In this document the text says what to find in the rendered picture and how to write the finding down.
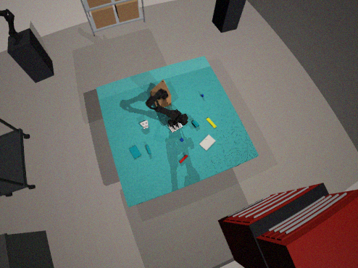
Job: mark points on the teal flat plate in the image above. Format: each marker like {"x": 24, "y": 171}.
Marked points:
{"x": 134, "y": 151}

